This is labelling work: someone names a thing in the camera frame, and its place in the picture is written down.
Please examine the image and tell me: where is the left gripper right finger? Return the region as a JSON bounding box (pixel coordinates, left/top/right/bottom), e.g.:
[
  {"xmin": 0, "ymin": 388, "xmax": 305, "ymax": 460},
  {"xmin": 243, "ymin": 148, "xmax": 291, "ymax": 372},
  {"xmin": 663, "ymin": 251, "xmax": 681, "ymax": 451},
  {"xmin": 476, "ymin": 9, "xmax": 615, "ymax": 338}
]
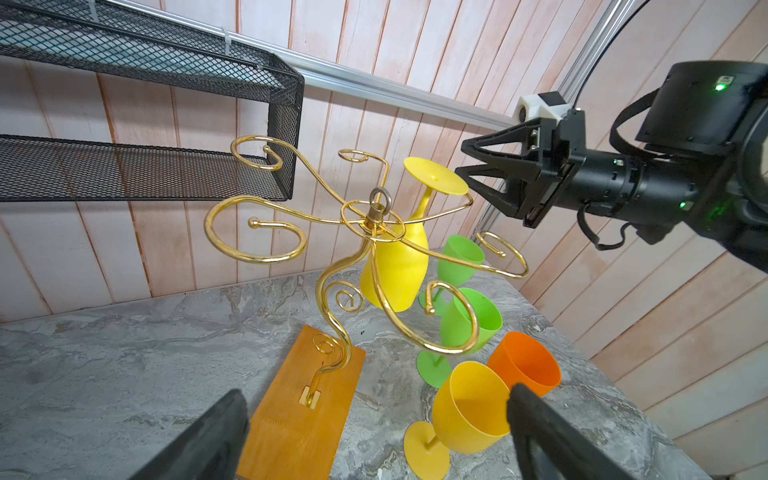
[{"xmin": 507, "ymin": 384, "xmax": 631, "ymax": 479}]

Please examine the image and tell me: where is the gold rack with wooden base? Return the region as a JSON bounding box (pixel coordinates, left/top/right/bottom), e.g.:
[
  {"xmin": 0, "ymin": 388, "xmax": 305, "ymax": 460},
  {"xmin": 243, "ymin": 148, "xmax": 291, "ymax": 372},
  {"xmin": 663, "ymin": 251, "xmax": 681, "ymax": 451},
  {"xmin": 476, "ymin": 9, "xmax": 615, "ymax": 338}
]
[{"xmin": 203, "ymin": 134, "xmax": 531, "ymax": 480}]

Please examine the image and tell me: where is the orange wine glass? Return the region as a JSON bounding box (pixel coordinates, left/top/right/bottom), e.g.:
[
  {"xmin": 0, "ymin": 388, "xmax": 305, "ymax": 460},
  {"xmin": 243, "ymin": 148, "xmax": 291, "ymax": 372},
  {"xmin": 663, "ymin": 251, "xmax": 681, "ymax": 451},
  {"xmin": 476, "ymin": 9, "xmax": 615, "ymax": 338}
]
[{"xmin": 487, "ymin": 332, "xmax": 562, "ymax": 397}]

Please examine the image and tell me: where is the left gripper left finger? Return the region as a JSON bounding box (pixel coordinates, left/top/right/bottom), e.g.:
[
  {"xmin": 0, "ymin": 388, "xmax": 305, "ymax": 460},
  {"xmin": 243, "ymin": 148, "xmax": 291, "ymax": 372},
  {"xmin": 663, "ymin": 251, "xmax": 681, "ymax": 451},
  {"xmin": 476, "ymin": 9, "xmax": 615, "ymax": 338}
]
[{"xmin": 132, "ymin": 389, "xmax": 249, "ymax": 479}]

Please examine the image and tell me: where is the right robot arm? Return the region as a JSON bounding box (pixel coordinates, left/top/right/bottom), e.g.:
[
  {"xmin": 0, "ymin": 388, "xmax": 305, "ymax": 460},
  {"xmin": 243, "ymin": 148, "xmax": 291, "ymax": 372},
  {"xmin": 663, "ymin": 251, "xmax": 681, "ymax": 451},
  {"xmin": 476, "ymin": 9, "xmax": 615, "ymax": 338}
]
[{"xmin": 457, "ymin": 61, "xmax": 767, "ymax": 270}]

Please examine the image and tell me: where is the black mesh basket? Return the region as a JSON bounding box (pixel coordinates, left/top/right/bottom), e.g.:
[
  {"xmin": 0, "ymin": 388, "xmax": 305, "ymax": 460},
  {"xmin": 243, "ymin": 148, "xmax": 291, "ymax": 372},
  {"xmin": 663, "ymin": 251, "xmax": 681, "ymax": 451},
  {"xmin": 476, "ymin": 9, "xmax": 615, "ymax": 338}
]
[{"xmin": 1, "ymin": 1, "xmax": 305, "ymax": 202}]

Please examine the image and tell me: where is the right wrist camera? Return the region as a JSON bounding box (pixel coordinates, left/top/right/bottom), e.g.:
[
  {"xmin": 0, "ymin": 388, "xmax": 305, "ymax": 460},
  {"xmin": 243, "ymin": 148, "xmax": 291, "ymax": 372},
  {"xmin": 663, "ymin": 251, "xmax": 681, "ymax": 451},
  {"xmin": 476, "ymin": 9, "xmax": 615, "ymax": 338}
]
[{"xmin": 512, "ymin": 91, "xmax": 571, "ymax": 123}]

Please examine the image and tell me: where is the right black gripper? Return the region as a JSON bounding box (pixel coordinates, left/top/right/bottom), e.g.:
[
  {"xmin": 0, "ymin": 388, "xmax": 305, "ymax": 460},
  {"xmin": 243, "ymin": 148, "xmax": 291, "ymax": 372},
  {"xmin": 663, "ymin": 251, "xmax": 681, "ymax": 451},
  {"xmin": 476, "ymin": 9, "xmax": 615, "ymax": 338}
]
[{"xmin": 455, "ymin": 108, "xmax": 586, "ymax": 228}]

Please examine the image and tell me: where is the yellow wine glass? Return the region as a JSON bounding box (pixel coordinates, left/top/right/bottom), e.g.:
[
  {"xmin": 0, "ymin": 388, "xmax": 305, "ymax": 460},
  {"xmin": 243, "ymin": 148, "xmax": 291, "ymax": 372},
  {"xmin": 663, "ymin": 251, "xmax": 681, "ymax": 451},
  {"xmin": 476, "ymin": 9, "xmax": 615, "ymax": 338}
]
[
  {"xmin": 358, "ymin": 156, "xmax": 471, "ymax": 313},
  {"xmin": 403, "ymin": 361, "xmax": 510, "ymax": 479}
]

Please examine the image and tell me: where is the green wine glass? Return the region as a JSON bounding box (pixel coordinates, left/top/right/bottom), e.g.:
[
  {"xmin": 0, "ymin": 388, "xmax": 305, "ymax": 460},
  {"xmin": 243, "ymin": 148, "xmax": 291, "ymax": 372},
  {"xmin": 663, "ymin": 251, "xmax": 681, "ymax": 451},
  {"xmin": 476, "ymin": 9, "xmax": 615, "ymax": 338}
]
[
  {"xmin": 416, "ymin": 288, "xmax": 503, "ymax": 389},
  {"xmin": 432, "ymin": 235, "xmax": 485, "ymax": 316}
]

